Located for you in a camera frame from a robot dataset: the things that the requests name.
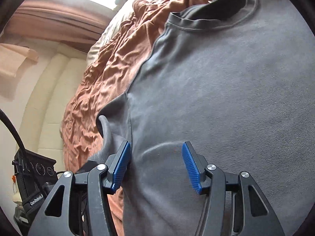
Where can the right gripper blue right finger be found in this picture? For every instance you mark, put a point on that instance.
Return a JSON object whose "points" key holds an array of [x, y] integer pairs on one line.
{"points": [[252, 213]]}

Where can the brown bed blanket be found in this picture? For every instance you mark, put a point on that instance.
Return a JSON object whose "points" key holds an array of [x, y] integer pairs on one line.
{"points": [[112, 62]]}

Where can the cream padded headboard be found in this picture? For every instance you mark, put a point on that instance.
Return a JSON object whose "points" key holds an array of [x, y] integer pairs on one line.
{"points": [[41, 122]]}

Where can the grey t-shirt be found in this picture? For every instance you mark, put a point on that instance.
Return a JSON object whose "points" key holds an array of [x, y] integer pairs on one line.
{"points": [[236, 79]]}

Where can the brown curtain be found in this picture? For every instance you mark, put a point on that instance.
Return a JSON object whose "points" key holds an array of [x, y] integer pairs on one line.
{"points": [[76, 23]]}

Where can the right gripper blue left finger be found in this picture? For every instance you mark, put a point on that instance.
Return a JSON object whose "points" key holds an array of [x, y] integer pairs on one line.
{"points": [[75, 195]]}

